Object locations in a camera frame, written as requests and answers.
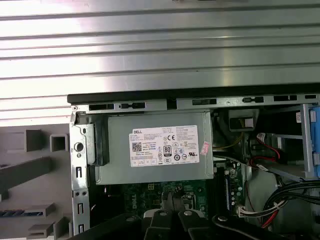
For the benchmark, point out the grey power supply unit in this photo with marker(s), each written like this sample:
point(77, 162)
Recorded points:
point(120, 170)

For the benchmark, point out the grey parts rack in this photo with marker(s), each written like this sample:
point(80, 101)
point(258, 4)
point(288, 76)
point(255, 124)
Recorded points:
point(37, 190)

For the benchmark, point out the blue RAM stick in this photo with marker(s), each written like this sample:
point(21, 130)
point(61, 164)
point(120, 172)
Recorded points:
point(227, 192)

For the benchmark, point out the CPU socket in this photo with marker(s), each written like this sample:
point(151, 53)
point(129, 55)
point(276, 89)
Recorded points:
point(183, 200)

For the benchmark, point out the blue drive latch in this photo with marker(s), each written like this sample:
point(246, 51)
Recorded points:
point(315, 140)

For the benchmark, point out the black PC case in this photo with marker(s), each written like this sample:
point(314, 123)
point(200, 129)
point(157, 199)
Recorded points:
point(150, 103)

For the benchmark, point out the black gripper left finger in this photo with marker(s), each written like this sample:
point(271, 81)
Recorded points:
point(155, 227)

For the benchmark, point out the green motherboard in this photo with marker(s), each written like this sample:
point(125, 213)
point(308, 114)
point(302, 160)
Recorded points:
point(140, 197)

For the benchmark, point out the black RAM slot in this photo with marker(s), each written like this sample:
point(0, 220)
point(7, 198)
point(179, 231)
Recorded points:
point(220, 190)

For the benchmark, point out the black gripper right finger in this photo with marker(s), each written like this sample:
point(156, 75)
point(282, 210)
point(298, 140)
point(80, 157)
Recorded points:
point(190, 227)

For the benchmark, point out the grey metal drive cage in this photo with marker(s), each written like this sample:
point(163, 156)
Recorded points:
point(305, 140)

